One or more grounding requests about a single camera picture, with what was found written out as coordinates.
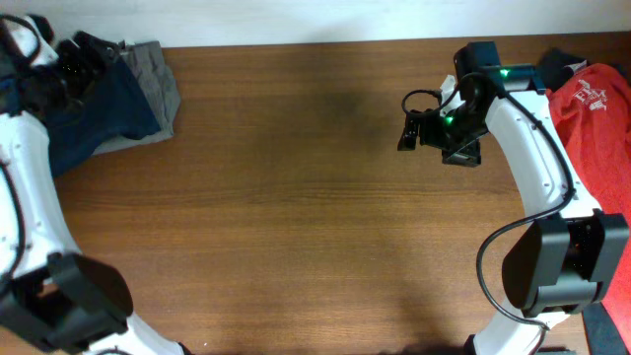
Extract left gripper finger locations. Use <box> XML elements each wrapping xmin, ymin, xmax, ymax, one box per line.
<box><xmin>72</xmin><ymin>31</ymin><xmax>120</xmax><ymax>69</ymax></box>
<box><xmin>56</xmin><ymin>39</ymin><xmax>92</xmax><ymax>84</ymax></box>

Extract navy blue shorts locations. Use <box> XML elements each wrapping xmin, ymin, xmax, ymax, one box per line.
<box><xmin>46</xmin><ymin>53</ymin><xmax>163</xmax><ymax>178</ymax></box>

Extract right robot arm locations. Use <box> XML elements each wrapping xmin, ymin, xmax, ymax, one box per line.
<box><xmin>398</xmin><ymin>65</ymin><xmax>629</xmax><ymax>354</ymax></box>

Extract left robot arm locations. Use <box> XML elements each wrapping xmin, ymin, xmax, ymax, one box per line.
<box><xmin>1</xmin><ymin>24</ymin><xmax>188</xmax><ymax>354</ymax></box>

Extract folded grey shorts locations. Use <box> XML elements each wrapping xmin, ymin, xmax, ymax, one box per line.
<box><xmin>93</xmin><ymin>41</ymin><xmax>181</xmax><ymax>156</ymax></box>

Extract red printed t-shirt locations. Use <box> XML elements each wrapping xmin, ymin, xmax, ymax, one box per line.
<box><xmin>544</xmin><ymin>62</ymin><xmax>631</xmax><ymax>339</ymax></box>

